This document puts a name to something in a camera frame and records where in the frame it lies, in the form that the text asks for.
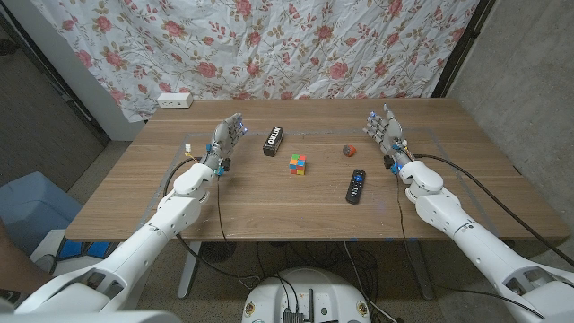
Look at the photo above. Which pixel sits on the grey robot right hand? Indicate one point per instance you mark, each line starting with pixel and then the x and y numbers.
pixel 391 132

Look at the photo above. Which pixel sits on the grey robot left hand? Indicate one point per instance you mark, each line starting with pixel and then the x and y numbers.
pixel 226 134

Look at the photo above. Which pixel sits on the multicoloured rubiks cube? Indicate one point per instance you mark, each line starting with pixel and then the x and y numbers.
pixel 298 164

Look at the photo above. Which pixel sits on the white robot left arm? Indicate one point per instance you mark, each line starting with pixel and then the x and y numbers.
pixel 170 220

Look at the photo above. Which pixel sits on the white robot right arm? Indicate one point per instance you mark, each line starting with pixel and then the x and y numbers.
pixel 448 215

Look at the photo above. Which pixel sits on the red and grey ball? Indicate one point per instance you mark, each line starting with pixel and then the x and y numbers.
pixel 349 151

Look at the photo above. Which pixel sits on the black TV remote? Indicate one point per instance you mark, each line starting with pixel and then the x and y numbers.
pixel 355 188

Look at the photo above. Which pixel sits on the black box white lettering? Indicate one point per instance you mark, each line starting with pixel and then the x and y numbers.
pixel 272 141

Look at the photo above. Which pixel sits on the white power strip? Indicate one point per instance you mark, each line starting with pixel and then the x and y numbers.
pixel 175 100

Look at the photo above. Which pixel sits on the floral backdrop cloth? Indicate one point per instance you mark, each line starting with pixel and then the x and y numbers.
pixel 269 45

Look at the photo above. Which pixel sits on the black backdrop stand pole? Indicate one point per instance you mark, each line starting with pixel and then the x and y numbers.
pixel 67 96
pixel 462 49

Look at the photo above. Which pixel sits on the white table leg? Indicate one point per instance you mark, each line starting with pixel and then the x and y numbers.
pixel 188 273

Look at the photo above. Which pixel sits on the grey table leg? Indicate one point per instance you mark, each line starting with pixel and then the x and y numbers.
pixel 421 273

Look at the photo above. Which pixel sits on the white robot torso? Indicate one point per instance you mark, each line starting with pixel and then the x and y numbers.
pixel 305 291

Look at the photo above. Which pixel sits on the blue plastic bin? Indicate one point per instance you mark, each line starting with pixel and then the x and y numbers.
pixel 31 206

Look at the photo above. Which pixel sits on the white low platform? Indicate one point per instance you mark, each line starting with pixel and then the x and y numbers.
pixel 45 244

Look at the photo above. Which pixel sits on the person bare leg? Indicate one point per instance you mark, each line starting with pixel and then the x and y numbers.
pixel 18 264

